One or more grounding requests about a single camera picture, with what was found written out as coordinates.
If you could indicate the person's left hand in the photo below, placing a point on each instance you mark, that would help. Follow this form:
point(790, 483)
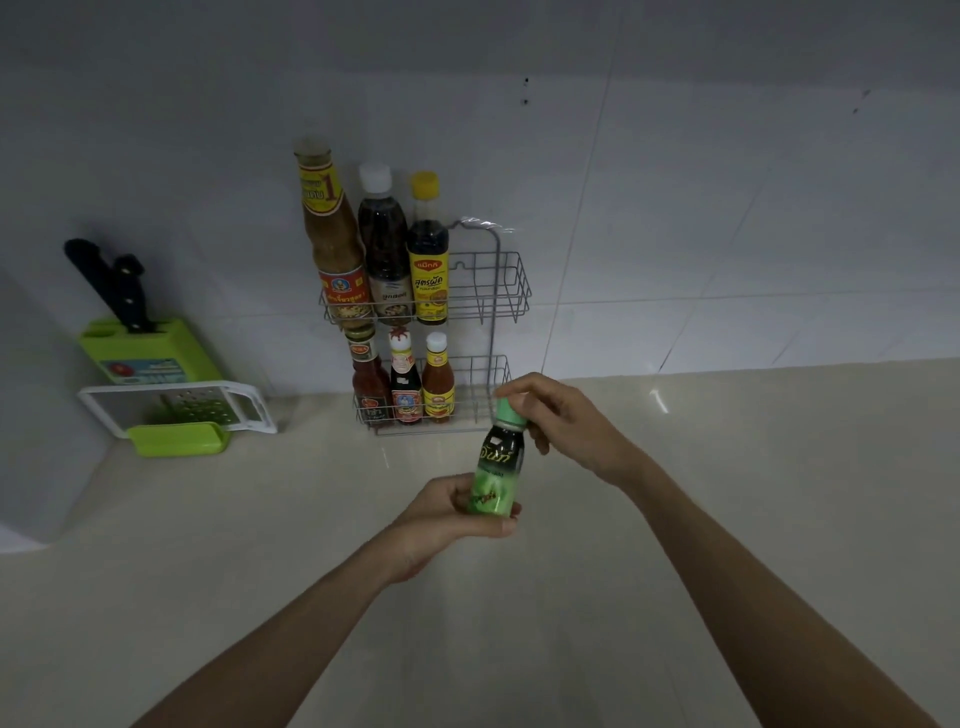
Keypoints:
point(431, 525)

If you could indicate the person's right hand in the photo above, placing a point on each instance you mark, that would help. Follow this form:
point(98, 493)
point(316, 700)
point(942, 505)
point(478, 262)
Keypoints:
point(581, 427)

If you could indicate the person's left thumb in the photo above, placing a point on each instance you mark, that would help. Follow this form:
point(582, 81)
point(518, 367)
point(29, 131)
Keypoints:
point(491, 525)

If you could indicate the person's right thumb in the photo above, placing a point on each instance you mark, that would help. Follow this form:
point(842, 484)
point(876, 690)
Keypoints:
point(529, 424)

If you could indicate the small green-capped sauce bottle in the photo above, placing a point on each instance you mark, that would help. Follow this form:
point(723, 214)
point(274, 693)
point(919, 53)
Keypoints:
point(497, 465)

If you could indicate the person's right forearm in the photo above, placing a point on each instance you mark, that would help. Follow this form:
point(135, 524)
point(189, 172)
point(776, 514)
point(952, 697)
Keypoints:
point(757, 600)

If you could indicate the person's left forearm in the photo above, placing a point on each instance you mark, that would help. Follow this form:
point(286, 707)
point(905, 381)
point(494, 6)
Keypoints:
point(277, 649)

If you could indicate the small white-capped orange sauce bottle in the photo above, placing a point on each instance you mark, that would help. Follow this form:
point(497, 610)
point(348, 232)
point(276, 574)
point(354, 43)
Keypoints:
point(437, 379)

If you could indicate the small red-capped sauce bottle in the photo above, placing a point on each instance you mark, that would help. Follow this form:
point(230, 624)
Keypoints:
point(405, 379)

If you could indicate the small dark-capped chili sauce bottle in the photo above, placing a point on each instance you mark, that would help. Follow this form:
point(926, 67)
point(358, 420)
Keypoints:
point(369, 375)

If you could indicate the yellow-capped dark sauce bottle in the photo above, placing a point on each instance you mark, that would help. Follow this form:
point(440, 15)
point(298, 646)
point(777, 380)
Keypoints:
point(427, 251)

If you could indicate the white-capped dark sauce bottle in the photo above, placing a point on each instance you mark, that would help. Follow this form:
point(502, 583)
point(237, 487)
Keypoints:
point(385, 244)

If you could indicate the tall brown sauce bottle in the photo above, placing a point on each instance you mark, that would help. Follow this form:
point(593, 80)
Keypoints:
point(334, 232)

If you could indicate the white and green grater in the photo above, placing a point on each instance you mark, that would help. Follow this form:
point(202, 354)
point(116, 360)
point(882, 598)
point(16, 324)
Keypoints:
point(180, 416)

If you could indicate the green knife block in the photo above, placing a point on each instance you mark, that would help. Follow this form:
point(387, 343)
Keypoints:
point(150, 352)

